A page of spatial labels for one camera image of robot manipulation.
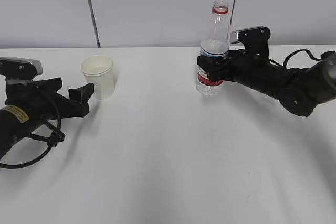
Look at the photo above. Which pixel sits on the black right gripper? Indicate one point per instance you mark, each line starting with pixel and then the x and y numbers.
pixel 238 66

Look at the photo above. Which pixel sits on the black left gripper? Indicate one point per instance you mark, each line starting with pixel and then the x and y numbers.
pixel 41 98

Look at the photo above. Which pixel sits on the clear plastic water bottle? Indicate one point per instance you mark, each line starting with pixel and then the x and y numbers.
pixel 214 45

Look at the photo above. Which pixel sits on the white paper cup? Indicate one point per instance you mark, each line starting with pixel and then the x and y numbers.
pixel 98 69

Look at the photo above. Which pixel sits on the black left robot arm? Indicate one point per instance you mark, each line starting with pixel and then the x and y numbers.
pixel 16 124

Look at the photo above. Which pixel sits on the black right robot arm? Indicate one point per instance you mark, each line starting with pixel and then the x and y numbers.
pixel 299 91

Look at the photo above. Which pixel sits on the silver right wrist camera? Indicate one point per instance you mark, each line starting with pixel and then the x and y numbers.
pixel 254 39

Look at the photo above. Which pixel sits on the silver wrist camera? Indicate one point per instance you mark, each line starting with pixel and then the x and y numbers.
pixel 20 68
pixel 254 39

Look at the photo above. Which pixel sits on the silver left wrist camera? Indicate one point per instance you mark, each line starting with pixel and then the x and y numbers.
pixel 20 68

